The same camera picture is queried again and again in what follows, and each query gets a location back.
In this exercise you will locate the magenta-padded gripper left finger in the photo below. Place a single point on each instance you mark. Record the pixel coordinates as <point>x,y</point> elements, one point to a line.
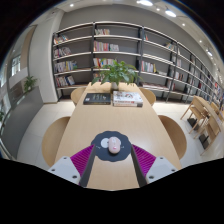
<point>61,167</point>

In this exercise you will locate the round-backed wooden chair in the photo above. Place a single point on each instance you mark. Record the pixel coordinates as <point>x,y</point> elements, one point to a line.
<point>77,95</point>
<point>149,96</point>
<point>55,140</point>
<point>173,136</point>

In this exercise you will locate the grey bookshelf unit with books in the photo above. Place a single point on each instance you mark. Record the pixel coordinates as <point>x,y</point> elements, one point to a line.
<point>116,40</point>

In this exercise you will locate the green potted plant white pot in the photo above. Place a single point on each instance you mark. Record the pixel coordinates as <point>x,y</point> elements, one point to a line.
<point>116,71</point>

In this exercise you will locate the dark cartoon-eyed mouse pad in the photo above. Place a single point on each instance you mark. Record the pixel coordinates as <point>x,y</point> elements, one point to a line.
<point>100,153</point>

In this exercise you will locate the black hardcover book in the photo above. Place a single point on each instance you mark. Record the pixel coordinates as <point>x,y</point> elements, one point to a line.
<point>96,98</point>

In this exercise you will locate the small green floor plant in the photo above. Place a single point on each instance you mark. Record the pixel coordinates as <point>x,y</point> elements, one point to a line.
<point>30,83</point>

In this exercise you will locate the white-covered book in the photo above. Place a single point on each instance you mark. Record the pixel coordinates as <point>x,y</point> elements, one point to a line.
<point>127,96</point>

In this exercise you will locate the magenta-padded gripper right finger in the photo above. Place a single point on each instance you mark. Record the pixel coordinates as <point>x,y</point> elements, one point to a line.
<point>163,167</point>

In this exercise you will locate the book with red-lettered spine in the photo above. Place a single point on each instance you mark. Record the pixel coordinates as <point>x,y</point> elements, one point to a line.
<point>126,104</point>

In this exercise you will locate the group of ceiling lights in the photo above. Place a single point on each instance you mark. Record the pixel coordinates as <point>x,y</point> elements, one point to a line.
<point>170,13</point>

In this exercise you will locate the pale pink computer mouse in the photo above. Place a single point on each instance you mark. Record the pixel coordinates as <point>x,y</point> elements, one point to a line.
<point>114,145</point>

